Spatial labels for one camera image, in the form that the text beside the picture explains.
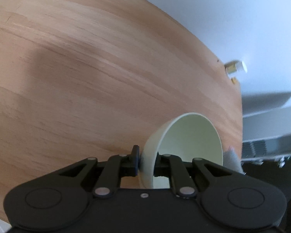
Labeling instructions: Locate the pale green bowl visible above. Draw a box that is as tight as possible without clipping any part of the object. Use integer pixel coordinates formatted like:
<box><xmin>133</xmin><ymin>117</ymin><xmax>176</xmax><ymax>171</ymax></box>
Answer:
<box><xmin>139</xmin><ymin>113</ymin><xmax>223</xmax><ymax>189</ymax></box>

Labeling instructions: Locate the light blue cleaning cloth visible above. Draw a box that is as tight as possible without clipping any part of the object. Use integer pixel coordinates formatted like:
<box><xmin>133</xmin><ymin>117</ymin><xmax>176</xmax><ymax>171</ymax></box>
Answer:
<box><xmin>223</xmin><ymin>147</ymin><xmax>245</xmax><ymax>175</ymax></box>

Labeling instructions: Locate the yellow round tape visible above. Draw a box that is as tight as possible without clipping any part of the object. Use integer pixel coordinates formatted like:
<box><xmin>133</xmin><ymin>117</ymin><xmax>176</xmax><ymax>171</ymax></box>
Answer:
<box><xmin>231</xmin><ymin>77</ymin><xmax>238</xmax><ymax>85</ymax></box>

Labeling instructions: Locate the white pill bottle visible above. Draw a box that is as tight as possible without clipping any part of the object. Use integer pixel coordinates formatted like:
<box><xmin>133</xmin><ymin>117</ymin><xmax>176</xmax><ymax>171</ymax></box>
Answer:
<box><xmin>224</xmin><ymin>60</ymin><xmax>248</xmax><ymax>75</ymax></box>

